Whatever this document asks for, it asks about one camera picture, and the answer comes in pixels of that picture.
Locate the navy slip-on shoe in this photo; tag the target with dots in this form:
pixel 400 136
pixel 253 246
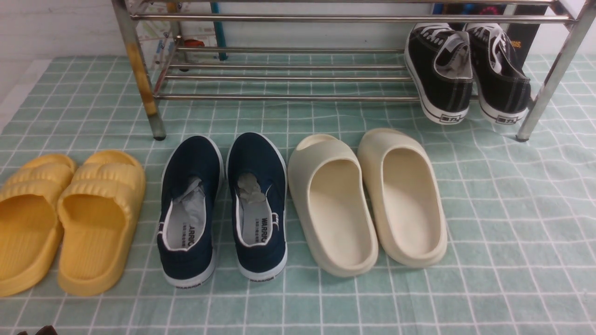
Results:
pixel 257 178
pixel 191 182

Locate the yellow slipper inner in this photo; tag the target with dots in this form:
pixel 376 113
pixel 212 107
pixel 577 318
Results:
pixel 99 211

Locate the black canvas sneaker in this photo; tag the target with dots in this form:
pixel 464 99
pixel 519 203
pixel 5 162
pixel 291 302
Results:
pixel 503 88
pixel 438 59

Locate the steel shoe rack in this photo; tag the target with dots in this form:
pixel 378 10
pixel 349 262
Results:
pixel 577 24

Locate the cream slipper left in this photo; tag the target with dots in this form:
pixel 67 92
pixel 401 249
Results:
pixel 326 186

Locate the yellow slipper far left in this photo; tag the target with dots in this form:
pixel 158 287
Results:
pixel 30 231

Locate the navy slip-on shoe right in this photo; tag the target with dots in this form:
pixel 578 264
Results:
pixel 257 178

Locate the cream slipper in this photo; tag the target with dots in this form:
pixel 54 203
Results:
pixel 405 198
pixel 326 186

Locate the green checkered tablecloth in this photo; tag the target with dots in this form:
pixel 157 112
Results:
pixel 521 217

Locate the yellow slipper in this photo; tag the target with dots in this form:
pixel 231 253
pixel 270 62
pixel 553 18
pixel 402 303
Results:
pixel 99 211
pixel 30 231

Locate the teal vertical pole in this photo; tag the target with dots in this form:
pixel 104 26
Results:
pixel 219 32

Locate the cream slipper right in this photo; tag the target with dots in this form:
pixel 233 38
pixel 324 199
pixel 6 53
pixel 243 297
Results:
pixel 405 198

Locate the navy slip-on shoe left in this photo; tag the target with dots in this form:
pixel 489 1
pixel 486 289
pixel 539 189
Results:
pixel 191 182

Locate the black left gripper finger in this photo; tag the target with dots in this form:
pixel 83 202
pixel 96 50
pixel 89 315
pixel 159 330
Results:
pixel 46 330

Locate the white map poster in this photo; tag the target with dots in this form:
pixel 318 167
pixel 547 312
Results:
pixel 158 38

